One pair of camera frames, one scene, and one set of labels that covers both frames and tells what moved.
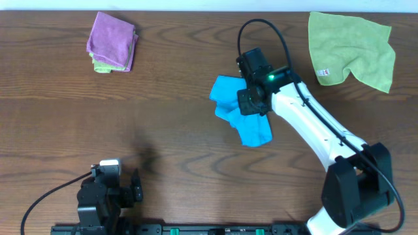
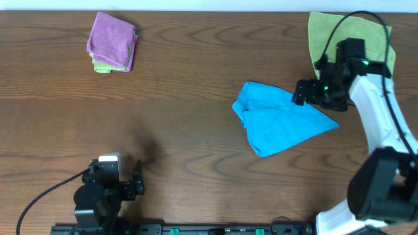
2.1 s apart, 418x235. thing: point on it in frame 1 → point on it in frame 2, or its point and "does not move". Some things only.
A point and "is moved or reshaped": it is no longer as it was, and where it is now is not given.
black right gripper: x=244 y=106 → x=313 y=86
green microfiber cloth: x=339 y=43 does not move
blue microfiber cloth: x=254 y=129 is moved or reshaped
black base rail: x=211 y=230 does not move
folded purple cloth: x=112 y=42 does not move
